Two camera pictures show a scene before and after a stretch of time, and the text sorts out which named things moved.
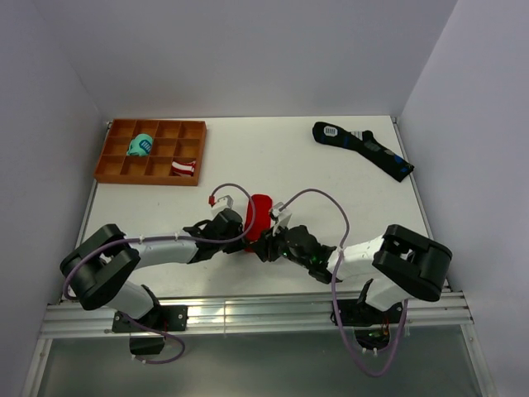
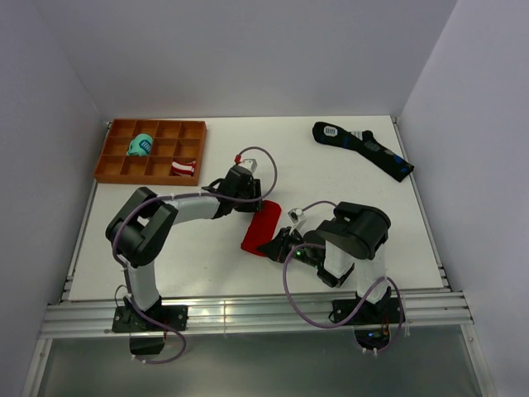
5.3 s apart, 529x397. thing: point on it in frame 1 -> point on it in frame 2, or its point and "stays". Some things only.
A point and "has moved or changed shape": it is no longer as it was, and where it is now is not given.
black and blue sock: x=363 y=141 stays
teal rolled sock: x=140 y=145 stays
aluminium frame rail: x=254 y=316 stays
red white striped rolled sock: x=183 y=169 stays
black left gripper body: x=230 y=247 -> x=252 y=189
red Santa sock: x=262 y=221 has moved or changed shape
